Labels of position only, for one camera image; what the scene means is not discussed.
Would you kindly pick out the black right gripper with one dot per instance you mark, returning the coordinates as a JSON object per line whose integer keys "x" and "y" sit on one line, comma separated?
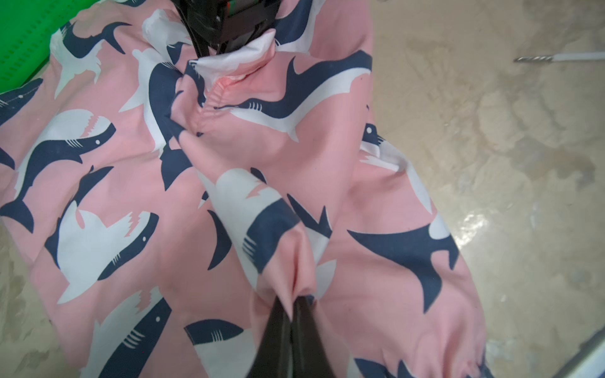
{"x": 225, "y": 26}

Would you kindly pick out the green plastic basket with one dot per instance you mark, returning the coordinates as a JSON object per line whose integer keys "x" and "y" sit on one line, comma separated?
{"x": 26, "y": 28}

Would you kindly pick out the pink shark print shorts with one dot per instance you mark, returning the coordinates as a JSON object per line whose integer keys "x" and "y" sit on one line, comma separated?
{"x": 162, "y": 201}

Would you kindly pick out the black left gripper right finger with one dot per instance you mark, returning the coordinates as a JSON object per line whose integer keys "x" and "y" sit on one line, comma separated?
{"x": 308, "y": 354}

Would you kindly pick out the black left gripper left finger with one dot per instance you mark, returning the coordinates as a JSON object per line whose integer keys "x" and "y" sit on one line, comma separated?
{"x": 273, "y": 356}

